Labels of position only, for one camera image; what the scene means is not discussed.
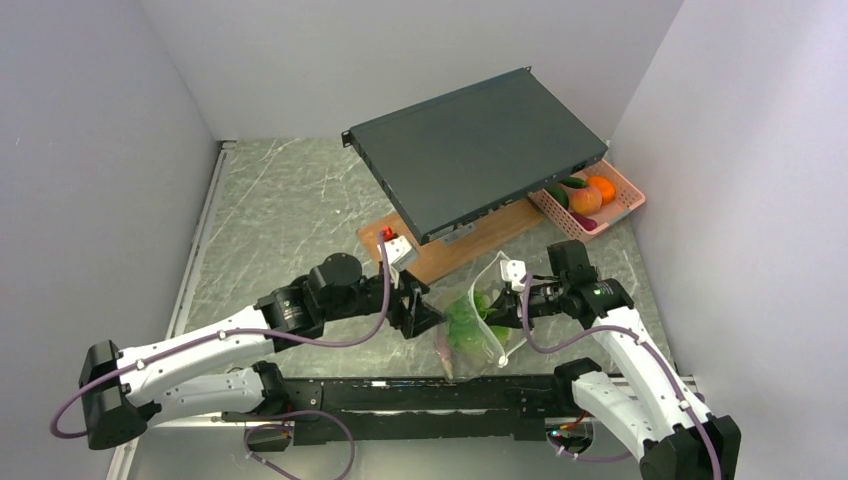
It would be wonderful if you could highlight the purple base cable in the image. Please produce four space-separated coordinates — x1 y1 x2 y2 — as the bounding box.
243 408 358 480

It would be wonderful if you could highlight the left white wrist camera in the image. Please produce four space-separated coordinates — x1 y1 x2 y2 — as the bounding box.
378 226 419 288

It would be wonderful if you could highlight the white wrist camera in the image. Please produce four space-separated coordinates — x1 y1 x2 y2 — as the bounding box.
499 259 527 293
378 226 419 288

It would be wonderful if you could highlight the purple fake eggplant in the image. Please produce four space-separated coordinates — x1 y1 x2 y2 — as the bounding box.
570 211 598 232

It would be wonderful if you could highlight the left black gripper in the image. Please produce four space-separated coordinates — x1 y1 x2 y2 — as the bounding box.
322 264 447 339

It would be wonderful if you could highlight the dark rack server chassis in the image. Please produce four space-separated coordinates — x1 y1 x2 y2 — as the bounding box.
341 67 608 245

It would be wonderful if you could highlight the aluminium frame rail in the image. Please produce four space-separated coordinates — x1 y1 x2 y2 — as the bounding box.
106 415 236 479

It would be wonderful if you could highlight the green fake lettuce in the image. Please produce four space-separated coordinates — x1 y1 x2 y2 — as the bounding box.
444 289 511 364

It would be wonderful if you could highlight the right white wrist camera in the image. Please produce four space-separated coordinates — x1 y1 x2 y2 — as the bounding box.
499 259 527 293

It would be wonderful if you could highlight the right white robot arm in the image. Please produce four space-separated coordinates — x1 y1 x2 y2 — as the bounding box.
484 240 741 479

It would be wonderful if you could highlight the orange fake fruit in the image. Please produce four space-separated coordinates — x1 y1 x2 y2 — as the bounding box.
586 175 617 205

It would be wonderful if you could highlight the pink perforated plastic tray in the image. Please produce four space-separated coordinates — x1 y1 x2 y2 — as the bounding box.
529 159 646 242

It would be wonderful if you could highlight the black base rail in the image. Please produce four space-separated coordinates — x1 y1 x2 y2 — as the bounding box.
221 374 641 446

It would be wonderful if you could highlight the clear zip top bag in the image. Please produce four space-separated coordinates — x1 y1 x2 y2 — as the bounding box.
434 251 525 383

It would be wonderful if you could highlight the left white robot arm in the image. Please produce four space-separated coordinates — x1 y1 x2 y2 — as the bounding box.
79 253 445 450

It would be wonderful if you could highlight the brown wooden board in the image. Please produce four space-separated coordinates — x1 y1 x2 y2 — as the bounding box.
357 199 544 284

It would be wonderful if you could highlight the pale purple fake radish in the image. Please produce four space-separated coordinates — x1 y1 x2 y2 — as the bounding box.
435 336 455 381

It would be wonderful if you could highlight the red orange fake peach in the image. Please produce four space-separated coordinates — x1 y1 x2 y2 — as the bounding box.
568 186 603 216

